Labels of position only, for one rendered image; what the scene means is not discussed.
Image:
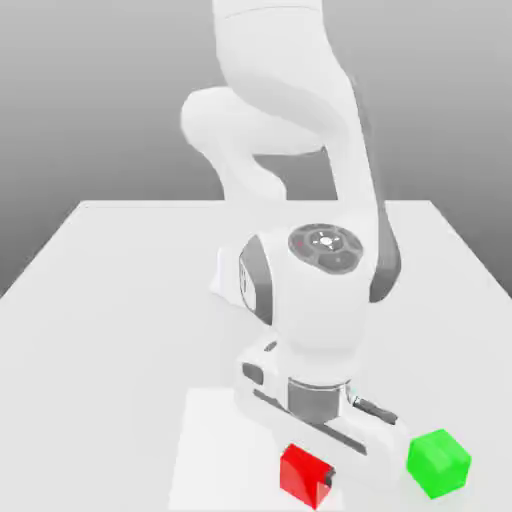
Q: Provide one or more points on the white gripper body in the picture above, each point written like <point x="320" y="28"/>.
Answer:
<point x="360" y="436"/>

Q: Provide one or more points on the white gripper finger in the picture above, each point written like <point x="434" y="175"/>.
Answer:
<point x="329" y="478"/>

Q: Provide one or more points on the small red cube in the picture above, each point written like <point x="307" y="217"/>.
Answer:
<point x="300" y="474"/>

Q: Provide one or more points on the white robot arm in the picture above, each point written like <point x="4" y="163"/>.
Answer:
<point x="320" y="312"/>

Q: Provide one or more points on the small green cube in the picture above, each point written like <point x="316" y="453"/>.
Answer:
<point x="438" y="464"/>

